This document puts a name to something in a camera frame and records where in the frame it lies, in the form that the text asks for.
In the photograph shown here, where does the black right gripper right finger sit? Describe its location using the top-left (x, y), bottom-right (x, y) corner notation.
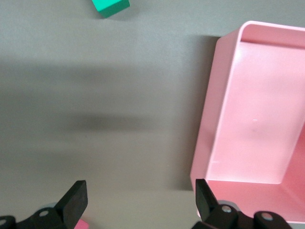
top-left (192, 178), bottom-right (255, 229)

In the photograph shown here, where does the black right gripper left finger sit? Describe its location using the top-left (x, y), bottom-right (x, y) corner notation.
top-left (16, 180), bottom-right (89, 229)

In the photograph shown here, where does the pink foam cube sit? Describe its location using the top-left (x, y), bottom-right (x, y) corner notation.
top-left (73, 219), bottom-right (90, 229)

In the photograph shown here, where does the pink plastic bin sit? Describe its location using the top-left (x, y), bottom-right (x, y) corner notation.
top-left (190, 20), bottom-right (305, 225)

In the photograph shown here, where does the green foam cube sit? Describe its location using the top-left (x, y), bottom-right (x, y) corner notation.
top-left (90, 0), bottom-right (131, 19)

